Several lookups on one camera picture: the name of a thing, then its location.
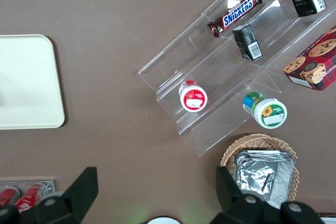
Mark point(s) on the red lid yogurt cup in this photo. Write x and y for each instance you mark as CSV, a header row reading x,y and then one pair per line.
x,y
193,99

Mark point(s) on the clear acrylic bottle rack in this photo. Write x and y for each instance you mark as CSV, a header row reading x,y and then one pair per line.
x,y
50,183

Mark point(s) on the silver foil packets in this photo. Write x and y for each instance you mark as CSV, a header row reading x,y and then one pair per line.
x,y
262,174

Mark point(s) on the clear acrylic stepped stand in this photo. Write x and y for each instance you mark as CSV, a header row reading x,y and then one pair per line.
x,y
215,64

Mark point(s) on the red cookie box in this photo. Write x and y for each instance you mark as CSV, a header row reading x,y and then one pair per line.
x,y
315,64

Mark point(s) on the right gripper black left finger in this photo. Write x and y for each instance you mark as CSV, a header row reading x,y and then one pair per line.
x,y
78,192

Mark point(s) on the light wicker basket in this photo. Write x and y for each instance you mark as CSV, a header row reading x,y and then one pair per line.
x,y
252,140

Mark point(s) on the green lid yogurt cup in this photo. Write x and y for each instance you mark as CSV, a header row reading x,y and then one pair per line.
x,y
269,112

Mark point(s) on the snickers chocolate bar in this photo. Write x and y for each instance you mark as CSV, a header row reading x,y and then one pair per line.
x,y
236,14

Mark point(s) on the white snack tray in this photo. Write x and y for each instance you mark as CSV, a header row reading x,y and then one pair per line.
x,y
330,221

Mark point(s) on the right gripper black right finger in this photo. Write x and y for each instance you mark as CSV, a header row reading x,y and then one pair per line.
x,y
231,192

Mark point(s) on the cream rectangular tray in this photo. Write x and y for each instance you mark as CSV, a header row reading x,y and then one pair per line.
x,y
29,82

